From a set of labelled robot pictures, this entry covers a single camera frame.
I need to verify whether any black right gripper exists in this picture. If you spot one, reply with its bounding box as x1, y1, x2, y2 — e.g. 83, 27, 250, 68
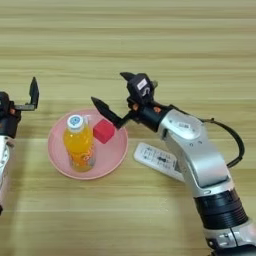
90, 71, 175, 133

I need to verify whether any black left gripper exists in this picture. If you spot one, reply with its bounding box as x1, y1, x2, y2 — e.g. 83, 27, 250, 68
0, 76, 41, 139

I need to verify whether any red cube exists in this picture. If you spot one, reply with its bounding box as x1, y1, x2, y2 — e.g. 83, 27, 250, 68
92, 119, 116, 145

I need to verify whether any orange juice bottle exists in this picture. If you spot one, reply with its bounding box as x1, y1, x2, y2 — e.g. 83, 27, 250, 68
63, 114, 97, 173

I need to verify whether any white remote control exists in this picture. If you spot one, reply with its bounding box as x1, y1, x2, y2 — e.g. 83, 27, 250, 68
133, 142, 185, 183

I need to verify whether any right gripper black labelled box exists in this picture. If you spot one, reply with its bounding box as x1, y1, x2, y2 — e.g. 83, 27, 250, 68
126, 73, 155, 103

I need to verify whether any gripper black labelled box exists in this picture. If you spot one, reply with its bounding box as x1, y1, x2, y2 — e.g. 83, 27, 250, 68
0, 91, 11, 113
126, 73, 155, 103

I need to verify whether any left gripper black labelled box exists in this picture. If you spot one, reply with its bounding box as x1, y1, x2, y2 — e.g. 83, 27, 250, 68
0, 91, 11, 113

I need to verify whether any pink round plate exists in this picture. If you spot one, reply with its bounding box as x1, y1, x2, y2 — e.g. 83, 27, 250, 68
47, 108, 129, 181

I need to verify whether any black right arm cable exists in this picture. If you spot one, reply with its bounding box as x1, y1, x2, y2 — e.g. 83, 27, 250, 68
199, 117, 246, 169

